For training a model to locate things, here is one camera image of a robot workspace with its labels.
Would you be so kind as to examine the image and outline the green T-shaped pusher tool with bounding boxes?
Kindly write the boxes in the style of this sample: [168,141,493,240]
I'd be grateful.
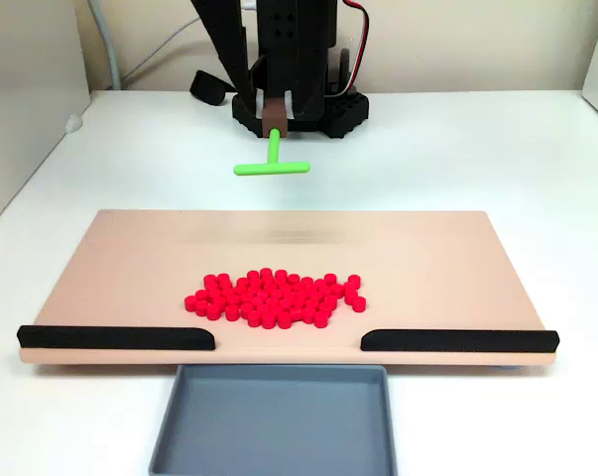
[232,91,311,178]

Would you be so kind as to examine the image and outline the black clamp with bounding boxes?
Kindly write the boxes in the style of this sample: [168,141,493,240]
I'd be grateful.
[188,69,229,106]

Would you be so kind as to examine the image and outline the beige flat board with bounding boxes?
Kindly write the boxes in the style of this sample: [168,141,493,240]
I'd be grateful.
[19,209,560,369]

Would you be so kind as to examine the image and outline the grey rectangular tray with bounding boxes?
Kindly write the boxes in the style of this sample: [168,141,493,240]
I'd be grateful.
[148,364,398,476]

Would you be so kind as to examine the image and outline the thin white cable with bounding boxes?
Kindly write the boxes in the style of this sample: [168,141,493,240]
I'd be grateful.
[121,17,203,85]

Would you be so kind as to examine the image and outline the red white black servo cable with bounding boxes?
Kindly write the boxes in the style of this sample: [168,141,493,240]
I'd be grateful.
[341,0,372,96]

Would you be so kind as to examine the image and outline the thick pale grey cable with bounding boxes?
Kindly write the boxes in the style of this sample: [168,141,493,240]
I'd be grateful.
[90,0,122,91]

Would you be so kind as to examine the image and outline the black edge rail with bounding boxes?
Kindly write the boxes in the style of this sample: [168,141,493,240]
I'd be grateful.
[360,328,560,354]
[16,325,216,352]

